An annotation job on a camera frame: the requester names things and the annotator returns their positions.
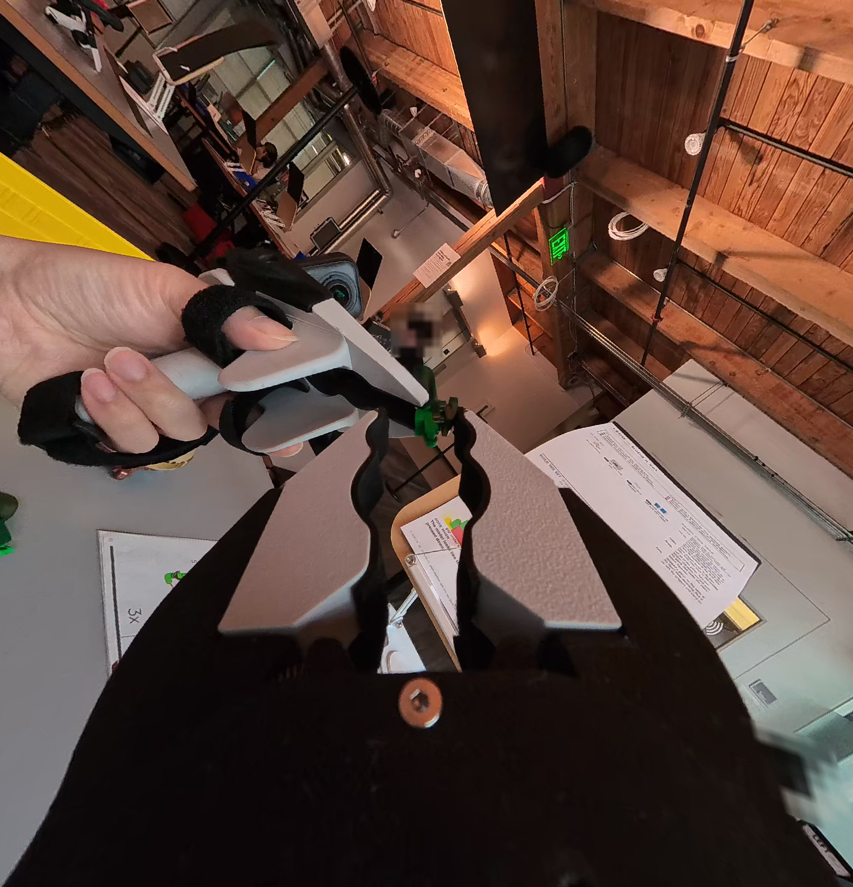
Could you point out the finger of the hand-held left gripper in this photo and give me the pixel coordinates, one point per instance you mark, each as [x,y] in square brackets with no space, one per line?
[295,419]
[371,353]

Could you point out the printed paper sheet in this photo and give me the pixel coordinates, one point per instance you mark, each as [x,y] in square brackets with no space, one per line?
[648,520]

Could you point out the yellow plastic bin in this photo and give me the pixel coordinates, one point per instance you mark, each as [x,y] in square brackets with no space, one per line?
[45,208]

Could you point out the green exit sign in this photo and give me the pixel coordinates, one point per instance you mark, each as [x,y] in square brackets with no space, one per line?
[559,246]

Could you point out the lego instruction booklet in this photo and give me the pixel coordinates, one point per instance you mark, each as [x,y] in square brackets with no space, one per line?
[149,575]

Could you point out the green lego leaf stem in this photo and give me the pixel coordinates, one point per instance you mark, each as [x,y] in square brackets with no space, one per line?
[433,416]

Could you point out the clear acrylic sign holder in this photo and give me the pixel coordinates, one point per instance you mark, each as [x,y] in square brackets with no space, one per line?
[433,547]

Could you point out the black overhead bar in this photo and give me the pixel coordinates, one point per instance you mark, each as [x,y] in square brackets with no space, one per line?
[503,90]

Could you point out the yellow paper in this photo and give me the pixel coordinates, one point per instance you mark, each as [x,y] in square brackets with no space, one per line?
[738,620]

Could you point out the person's left hand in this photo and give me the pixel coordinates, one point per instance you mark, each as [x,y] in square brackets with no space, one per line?
[66,305]

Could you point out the wall poster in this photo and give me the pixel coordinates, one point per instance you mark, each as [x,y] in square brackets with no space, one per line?
[437,265]

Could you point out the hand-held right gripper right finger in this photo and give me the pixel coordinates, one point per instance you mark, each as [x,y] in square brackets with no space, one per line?
[544,547]

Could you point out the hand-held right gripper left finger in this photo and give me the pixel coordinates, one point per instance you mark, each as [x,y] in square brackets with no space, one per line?
[308,547]

